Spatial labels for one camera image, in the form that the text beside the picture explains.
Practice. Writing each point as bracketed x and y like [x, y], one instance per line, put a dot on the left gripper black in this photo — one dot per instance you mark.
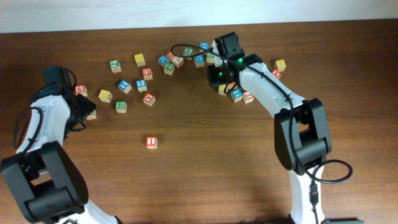
[86, 107]

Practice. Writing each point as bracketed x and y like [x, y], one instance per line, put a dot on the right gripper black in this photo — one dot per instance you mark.
[214, 81]

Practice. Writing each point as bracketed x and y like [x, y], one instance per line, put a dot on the yellow C block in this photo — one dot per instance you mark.
[223, 89]

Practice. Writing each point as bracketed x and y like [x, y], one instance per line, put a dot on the red I block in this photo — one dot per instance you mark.
[151, 142]

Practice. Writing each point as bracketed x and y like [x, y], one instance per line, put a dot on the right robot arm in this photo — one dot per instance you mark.
[301, 135]

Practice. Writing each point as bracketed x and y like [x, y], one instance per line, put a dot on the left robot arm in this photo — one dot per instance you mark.
[43, 180]

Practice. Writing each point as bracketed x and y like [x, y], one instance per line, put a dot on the red E block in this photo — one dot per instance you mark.
[231, 86]

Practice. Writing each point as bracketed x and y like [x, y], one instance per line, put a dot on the green N block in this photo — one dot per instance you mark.
[210, 58]

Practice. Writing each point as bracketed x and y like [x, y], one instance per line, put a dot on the red 6 block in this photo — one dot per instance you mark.
[81, 90]

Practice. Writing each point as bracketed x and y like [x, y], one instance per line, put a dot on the blue T block right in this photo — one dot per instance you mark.
[236, 95]

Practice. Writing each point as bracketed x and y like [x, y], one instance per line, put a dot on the blue t block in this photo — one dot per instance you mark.
[236, 95]
[124, 86]

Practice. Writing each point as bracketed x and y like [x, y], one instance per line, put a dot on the blue H block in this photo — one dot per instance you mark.
[199, 61]

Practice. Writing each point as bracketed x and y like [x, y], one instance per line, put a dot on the red 3 block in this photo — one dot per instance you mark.
[247, 97]

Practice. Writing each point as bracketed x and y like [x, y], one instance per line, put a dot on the blue X block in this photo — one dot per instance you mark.
[204, 46]

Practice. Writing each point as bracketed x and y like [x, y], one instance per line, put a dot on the green R block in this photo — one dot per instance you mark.
[188, 52]

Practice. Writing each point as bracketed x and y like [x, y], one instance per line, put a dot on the green B block left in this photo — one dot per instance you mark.
[92, 115]

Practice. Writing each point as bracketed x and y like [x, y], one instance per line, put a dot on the green b block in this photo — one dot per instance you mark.
[121, 106]
[92, 115]

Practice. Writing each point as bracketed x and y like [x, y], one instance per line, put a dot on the plain face red-edged block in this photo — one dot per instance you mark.
[177, 61]

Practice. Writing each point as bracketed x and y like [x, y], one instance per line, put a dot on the red A block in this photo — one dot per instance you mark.
[276, 74]

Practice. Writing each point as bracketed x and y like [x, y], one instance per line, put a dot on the yellow block far right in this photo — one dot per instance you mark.
[280, 65]

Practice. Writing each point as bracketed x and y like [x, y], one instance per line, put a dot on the green Z block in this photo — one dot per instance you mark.
[169, 68]

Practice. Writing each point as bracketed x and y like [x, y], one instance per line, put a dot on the red Q block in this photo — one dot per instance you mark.
[170, 55]

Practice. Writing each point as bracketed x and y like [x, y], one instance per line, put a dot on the green J block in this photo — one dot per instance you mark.
[115, 66]

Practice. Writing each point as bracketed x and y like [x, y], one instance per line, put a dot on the blue D block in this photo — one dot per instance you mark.
[163, 60]

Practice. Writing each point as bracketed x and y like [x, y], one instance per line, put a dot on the blue T block left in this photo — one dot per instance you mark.
[124, 86]

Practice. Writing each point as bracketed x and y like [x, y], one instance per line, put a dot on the red U block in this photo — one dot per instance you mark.
[147, 73]

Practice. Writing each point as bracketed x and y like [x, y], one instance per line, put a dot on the red Y block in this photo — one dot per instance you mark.
[149, 99]

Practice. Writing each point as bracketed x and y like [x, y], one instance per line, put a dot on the blue 5 block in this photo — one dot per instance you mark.
[141, 85]

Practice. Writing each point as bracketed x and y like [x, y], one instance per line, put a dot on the yellow block top left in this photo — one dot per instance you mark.
[139, 59]

